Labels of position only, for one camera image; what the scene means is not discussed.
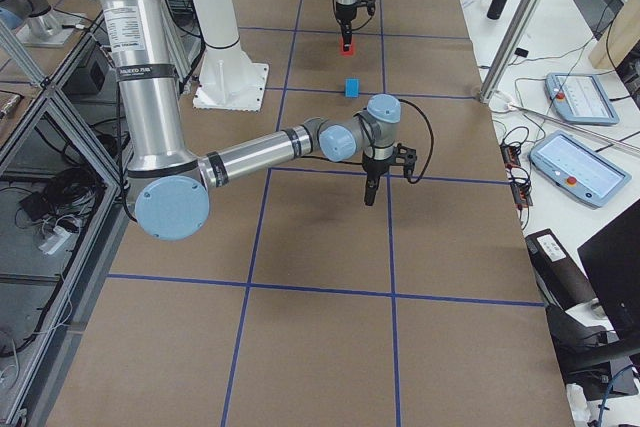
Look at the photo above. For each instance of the teach pendant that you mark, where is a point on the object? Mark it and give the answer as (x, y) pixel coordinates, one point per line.
(580, 99)
(578, 170)

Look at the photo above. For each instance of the orange black electronics board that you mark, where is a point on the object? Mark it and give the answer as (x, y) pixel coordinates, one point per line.
(518, 177)

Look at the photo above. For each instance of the blue cube block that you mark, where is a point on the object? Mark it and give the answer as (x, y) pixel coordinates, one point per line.
(351, 88)

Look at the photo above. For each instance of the black computer monitor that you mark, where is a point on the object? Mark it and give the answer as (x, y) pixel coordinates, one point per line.
(611, 261)

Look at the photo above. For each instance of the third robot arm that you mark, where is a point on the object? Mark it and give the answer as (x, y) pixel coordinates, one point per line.
(14, 13)

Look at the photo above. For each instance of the red cube block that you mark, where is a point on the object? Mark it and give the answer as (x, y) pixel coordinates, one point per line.
(346, 49)

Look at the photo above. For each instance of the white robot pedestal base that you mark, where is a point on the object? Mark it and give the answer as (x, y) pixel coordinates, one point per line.
(228, 79)

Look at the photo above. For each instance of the aluminium frame cage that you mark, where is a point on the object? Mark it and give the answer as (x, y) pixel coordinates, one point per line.
(61, 144)

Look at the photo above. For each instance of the aluminium frame post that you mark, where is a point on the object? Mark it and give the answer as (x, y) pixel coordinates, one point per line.
(506, 49)

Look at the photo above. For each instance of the white power strip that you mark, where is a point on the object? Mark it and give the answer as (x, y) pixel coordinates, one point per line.
(55, 240)

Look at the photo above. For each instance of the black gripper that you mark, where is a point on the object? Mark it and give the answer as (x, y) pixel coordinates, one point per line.
(344, 14)
(374, 166)

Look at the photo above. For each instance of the far teach pendant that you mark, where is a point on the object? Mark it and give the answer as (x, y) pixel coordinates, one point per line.
(580, 99)

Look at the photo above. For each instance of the near teach pendant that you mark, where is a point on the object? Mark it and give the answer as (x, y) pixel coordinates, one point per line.
(578, 170)

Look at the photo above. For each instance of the black cardboard box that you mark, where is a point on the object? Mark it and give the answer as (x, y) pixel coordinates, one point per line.
(559, 274)

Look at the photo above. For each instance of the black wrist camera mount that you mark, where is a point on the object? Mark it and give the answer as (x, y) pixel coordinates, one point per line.
(404, 157)
(369, 5)

